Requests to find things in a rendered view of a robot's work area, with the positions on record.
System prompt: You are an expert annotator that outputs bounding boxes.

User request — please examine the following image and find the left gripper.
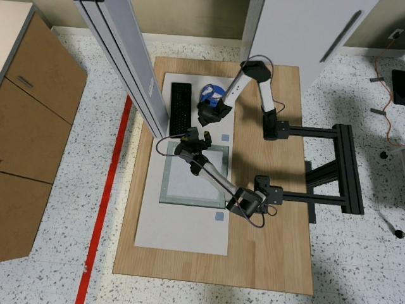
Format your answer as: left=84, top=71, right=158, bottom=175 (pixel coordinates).
left=180, top=130, right=212, bottom=154

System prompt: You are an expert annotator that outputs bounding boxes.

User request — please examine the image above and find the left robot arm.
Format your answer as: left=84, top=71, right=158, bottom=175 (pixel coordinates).
left=174, top=126, right=270, bottom=219

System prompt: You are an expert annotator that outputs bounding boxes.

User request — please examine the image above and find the black keyboard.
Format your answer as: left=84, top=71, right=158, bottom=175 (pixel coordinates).
left=170, top=82, right=192, bottom=136

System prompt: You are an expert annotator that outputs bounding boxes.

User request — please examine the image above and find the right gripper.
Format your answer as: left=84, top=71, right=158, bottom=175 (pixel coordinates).
left=197, top=116, right=212, bottom=127

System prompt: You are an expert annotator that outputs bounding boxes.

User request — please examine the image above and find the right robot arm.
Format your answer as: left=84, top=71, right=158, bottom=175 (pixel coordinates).
left=197, top=60, right=278, bottom=137

